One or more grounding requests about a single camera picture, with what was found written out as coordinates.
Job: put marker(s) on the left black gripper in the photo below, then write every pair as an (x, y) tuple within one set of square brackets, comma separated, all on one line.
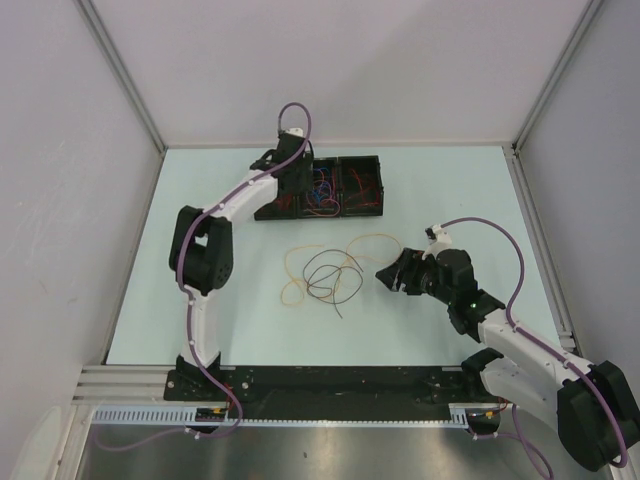
[(306, 182)]

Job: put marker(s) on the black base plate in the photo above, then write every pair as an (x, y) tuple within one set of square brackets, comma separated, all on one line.
[(355, 390)]

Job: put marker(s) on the black storage bin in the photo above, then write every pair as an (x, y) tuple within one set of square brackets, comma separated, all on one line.
[(362, 187), (282, 208), (324, 199)]

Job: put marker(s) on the grey slotted cable duct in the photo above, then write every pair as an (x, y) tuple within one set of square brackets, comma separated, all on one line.
[(455, 416)]

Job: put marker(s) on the black right storage bin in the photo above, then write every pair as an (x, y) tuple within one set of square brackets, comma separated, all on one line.
[(362, 187)]

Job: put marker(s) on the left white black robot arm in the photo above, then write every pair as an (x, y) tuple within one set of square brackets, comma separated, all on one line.
[(202, 249)]

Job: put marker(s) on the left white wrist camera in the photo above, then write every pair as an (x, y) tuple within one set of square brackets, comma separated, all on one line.
[(294, 131)]

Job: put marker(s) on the black middle storage bin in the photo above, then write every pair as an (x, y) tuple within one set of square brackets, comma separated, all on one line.
[(324, 199)]

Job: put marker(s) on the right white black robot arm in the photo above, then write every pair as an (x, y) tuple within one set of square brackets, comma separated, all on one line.
[(589, 406)]

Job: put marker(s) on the black left storage bin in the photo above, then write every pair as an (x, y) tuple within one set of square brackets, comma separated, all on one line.
[(282, 208)]

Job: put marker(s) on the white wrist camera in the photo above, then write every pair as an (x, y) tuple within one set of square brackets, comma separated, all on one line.
[(294, 131), (439, 240)]

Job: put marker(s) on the aluminium frame rail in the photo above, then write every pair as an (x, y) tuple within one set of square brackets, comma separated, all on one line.
[(121, 384)]

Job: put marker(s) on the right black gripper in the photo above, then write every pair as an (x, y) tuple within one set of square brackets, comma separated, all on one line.
[(405, 270)]

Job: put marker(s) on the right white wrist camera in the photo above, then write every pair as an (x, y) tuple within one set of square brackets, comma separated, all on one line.
[(439, 240)]

